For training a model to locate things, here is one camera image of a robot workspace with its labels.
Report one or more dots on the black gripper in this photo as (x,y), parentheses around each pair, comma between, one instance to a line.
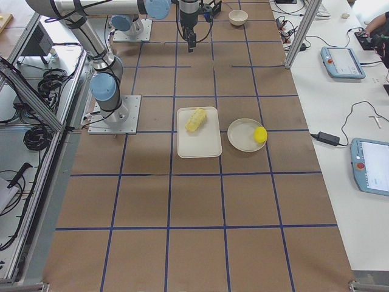
(188,17)

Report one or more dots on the yellow bread loaf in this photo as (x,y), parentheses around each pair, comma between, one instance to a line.
(196,119)

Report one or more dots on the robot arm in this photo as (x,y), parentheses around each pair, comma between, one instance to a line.
(105,83)
(157,9)

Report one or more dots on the white round plate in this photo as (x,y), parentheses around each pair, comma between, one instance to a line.
(240,134)

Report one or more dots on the cream bowl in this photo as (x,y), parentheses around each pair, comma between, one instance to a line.
(238,17)

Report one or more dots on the cream rectangular tray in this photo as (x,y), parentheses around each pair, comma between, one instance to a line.
(205,141)

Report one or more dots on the yellow lemon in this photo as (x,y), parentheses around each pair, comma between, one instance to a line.
(260,135)

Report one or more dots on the far teach pendant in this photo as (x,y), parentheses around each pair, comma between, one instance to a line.
(342,63)

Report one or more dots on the teach pendant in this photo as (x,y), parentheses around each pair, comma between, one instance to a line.
(342,63)
(369,160)

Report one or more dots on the black power adapter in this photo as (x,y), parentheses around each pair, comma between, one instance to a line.
(326,138)

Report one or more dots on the near teach pendant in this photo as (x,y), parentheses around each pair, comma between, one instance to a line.
(369,160)

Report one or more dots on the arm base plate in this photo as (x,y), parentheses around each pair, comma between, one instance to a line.
(122,121)
(128,31)

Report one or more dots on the aluminium frame post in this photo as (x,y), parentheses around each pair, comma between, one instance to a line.
(303,28)

